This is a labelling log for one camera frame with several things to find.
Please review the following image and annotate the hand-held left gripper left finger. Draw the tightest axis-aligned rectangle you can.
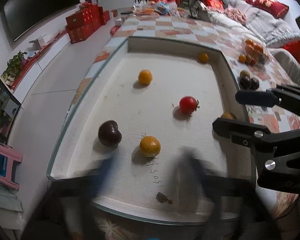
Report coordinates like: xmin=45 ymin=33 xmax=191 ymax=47
xmin=27 ymin=155 xmax=123 ymax=240

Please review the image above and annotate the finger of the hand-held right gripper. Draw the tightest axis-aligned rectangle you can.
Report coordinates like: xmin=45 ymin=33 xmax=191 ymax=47
xmin=212 ymin=117 xmax=300 ymax=194
xmin=235 ymin=84 xmax=300 ymax=120

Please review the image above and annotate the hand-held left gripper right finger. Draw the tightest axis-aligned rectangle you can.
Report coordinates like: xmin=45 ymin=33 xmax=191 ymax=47
xmin=170 ymin=147 xmax=280 ymax=240

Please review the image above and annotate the shallow white cardboard box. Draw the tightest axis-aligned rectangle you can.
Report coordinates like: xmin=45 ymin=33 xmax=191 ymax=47
xmin=46 ymin=36 xmax=255 ymax=224

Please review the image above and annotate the small dark stem scrap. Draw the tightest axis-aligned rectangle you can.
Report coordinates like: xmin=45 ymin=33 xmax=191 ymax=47
xmin=156 ymin=192 xmax=173 ymax=204

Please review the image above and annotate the plastic bag of fruit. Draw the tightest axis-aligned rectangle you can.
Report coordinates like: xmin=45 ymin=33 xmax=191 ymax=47
xmin=242 ymin=36 xmax=272 ymax=64

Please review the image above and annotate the pile of mandarin oranges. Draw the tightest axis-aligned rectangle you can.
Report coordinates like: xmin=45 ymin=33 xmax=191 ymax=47
xmin=245 ymin=39 xmax=265 ymax=58

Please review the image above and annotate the red bag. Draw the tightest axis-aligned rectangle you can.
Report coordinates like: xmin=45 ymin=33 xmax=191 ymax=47
xmin=282 ymin=40 xmax=300 ymax=65

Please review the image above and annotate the grey fabric sofa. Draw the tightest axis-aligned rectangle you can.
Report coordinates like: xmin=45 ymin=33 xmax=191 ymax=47
xmin=197 ymin=0 xmax=300 ymax=50

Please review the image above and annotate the pink blanket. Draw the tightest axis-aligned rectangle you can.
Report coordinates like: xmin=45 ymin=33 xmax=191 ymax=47
xmin=226 ymin=7 xmax=248 ymax=25

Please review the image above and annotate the red embroidered pillow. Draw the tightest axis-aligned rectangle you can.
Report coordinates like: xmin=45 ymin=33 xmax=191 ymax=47
xmin=252 ymin=0 xmax=289 ymax=18

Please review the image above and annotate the checkered printed tablecloth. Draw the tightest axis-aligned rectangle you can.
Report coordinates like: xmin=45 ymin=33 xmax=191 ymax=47
xmin=72 ymin=15 xmax=300 ymax=240

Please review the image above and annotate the pale green flat box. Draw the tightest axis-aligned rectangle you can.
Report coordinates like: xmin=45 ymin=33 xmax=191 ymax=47
xmin=0 ymin=180 xmax=23 ymax=212

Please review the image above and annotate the pink plastic stool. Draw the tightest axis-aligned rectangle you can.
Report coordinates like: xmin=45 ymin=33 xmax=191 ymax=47
xmin=0 ymin=140 xmax=23 ymax=190

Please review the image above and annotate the red patterned cushion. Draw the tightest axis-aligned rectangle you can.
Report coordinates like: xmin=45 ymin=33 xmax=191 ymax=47
xmin=205 ymin=0 xmax=225 ymax=10

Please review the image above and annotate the black folding chair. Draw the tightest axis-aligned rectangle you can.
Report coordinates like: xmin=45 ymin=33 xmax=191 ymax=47
xmin=187 ymin=1 xmax=200 ymax=19

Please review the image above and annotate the white tv cabinet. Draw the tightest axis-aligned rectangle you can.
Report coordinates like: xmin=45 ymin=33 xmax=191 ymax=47
xmin=9 ymin=29 xmax=74 ymax=103

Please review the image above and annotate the pile of snack packets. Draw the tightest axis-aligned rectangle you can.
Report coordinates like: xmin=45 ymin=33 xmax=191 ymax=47
xmin=134 ymin=0 xmax=185 ymax=17

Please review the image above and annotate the red cabinet runner cloth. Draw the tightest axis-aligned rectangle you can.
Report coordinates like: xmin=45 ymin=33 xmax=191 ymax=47
xmin=11 ymin=29 xmax=69 ymax=89

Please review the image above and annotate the green potted plant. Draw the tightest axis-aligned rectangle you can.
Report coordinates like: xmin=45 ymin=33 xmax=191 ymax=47
xmin=1 ymin=51 xmax=28 ymax=80

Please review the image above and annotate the red gift box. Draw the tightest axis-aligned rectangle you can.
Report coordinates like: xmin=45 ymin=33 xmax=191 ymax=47
xmin=66 ymin=9 xmax=94 ymax=30
xmin=92 ymin=17 xmax=102 ymax=32
xmin=68 ymin=23 xmax=95 ymax=44
xmin=86 ymin=3 xmax=103 ymax=18
xmin=101 ymin=10 xmax=111 ymax=25

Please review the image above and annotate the small white box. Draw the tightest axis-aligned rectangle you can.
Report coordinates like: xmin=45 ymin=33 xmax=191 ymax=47
xmin=29 ymin=37 xmax=47 ymax=50

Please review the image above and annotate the black television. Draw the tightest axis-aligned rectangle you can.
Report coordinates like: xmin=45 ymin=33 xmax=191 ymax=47
xmin=4 ymin=0 xmax=80 ymax=42

